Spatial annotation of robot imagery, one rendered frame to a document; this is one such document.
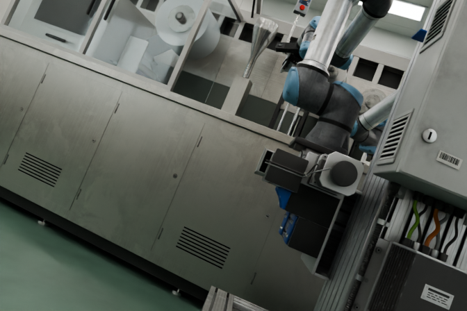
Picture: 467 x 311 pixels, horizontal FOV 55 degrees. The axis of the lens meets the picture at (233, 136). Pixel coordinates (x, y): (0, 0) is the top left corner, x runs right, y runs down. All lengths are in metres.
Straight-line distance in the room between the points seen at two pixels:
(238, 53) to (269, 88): 0.32
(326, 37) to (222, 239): 1.07
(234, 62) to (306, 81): 1.47
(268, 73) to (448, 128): 1.95
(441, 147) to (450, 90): 0.12
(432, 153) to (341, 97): 0.57
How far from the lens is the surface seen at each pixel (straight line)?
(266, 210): 2.09
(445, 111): 1.00
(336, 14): 1.56
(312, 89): 1.47
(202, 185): 2.17
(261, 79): 2.83
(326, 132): 1.46
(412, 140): 0.97
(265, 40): 2.64
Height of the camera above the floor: 0.63
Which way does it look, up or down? 5 degrees up
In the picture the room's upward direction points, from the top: 23 degrees clockwise
